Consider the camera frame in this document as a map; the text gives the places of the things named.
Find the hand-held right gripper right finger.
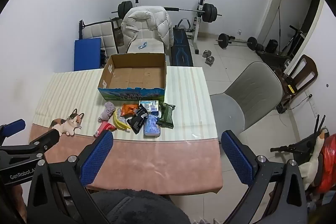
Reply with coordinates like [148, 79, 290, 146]
[221, 130, 307, 224]

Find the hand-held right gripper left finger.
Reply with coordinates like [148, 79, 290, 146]
[28, 130, 114, 224]

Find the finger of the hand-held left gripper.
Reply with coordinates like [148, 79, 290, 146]
[25, 129, 60, 156]
[0, 119, 26, 146]

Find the red snack packet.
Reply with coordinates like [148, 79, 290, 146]
[94, 121, 116, 138]

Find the yellow and silver packet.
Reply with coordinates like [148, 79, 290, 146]
[113, 108, 132, 130]

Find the purple cloth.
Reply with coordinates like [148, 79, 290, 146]
[98, 102, 116, 123]

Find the black snack packet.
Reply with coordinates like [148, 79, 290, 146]
[127, 104, 149, 135]

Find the orange snack packet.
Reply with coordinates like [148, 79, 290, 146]
[121, 103, 139, 117]

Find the blue packet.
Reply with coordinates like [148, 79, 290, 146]
[143, 114, 161, 137]

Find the cardboard box with blue print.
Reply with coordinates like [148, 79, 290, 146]
[98, 53, 168, 104]

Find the white and blue tissue pack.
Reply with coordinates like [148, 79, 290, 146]
[138, 100, 159, 117]

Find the green packet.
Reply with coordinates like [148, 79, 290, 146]
[157, 102, 175, 128]

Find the calico cat plush toy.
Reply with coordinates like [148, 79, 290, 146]
[49, 109, 85, 136]

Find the striped and pink tablecloth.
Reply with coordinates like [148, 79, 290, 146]
[28, 66, 223, 194]

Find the person's dark fleece clothing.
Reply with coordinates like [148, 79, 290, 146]
[91, 189, 191, 224]

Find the grey chair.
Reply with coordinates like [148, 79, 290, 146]
[210, 61, 283, 140]

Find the white goose plush toy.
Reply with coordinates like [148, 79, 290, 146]
[298, 132, 326, 190]

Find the red plastic bag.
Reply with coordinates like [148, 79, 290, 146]
[314, 133, 336, 194]

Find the blue board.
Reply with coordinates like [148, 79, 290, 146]
[74, 37, 102, 72]

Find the black bag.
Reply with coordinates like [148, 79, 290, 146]
[265, 40, 279, 53]

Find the white quilted chair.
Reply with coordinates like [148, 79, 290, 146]
[79, 20, 118, 58]

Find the short barbell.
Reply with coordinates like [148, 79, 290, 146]
[216, 33, 258, 51]

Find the black weight bench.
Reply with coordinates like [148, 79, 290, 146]
[171, 26, 194, 67]

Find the brown wooden chair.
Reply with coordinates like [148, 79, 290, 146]
[282, 54, 319, 98]

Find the beige upholstered chair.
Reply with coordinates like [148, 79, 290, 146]
[127, 30, 166, 54]

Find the clear water jug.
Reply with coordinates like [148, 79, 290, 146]
[112, 18, 124, 46]

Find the white barbell rack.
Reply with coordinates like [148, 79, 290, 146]
[193, 0, 208, 54]

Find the black kick scooter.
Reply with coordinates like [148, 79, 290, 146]
[280, 25, 306, 56]

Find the white puffer jacket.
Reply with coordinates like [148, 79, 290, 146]
[121, 5, 174, 50]

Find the barbell with black plates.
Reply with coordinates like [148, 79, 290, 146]
[111, 0, 223, 24]

